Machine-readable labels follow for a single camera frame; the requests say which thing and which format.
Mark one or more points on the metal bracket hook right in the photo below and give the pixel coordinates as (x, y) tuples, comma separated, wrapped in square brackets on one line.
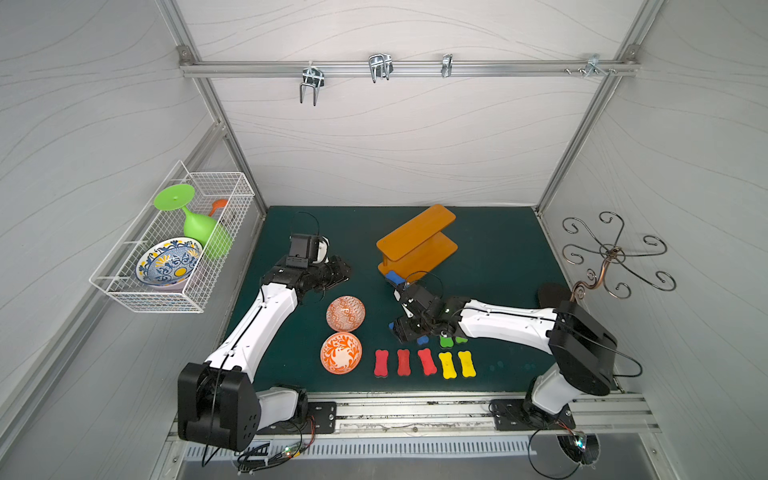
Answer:
[(591, 68)]

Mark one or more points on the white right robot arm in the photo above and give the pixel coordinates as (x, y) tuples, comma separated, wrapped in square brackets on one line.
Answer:
[(583, 350)]

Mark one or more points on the metal double hook middle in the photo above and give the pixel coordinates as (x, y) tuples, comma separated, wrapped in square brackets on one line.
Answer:
[(380, 66)]

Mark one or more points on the orange floral bowl near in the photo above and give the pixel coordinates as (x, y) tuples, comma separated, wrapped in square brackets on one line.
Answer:
[(341, 353)]

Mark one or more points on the blue yellow patterned bowl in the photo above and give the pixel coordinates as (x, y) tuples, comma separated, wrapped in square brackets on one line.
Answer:
[(169, 263)]

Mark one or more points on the aluminium top rail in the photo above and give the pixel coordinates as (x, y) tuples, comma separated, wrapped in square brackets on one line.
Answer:
[(402, 69)]

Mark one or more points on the bronze metal hook stand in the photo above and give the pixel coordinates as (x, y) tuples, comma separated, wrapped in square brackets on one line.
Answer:
[(610, 253)]

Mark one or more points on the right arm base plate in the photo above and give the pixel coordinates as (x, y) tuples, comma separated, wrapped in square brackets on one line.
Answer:
[(521, 415)]

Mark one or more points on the red eraser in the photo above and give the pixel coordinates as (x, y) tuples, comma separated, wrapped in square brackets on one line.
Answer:
[(403, 359), (381, 369), (427, 362)]

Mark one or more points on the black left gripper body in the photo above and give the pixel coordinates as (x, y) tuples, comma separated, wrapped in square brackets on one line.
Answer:
[(332, 273)]

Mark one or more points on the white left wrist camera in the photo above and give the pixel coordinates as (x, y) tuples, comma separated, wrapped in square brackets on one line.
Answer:
[(323, 250)]

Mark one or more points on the aluminium front rail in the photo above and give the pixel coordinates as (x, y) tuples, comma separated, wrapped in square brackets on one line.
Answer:
[(463, 413)]

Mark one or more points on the metal double hook left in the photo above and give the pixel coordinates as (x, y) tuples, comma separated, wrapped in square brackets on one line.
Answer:
[(312, 79)]

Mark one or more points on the orange patterned bowl far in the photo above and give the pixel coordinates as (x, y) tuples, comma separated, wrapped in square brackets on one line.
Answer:
[(345, 314)]

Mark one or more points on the small metal hook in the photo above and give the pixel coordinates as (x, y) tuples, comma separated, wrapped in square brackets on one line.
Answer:
[(446, 65)]

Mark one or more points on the green plastic goblet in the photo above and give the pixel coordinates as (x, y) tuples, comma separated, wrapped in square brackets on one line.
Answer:
[(215, 239)]

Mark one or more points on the metal double hook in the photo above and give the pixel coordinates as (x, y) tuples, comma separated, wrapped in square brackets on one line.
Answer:
[(312, 79), (380, 66)]

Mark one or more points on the orange object in basket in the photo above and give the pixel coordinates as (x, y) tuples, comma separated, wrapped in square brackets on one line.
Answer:
[(217, 205)]

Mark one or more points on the yellow eraser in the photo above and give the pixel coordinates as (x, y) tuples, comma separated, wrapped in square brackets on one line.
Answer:
[(467, 364), (447, 365)]

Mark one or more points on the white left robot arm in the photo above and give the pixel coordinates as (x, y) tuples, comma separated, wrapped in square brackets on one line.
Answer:
[(217, 405)]

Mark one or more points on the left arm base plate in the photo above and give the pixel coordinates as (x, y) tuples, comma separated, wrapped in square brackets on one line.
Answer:
[(312, 417)]

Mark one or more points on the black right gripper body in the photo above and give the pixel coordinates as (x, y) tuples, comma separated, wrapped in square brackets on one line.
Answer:
[(411, 306)]

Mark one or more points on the white wire basket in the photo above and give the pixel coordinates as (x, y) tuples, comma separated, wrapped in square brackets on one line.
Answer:
[(115, 276)]

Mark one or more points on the aluminium rail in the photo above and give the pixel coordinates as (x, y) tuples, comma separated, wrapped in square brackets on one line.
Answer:
[(402, 69), (463, 413)]

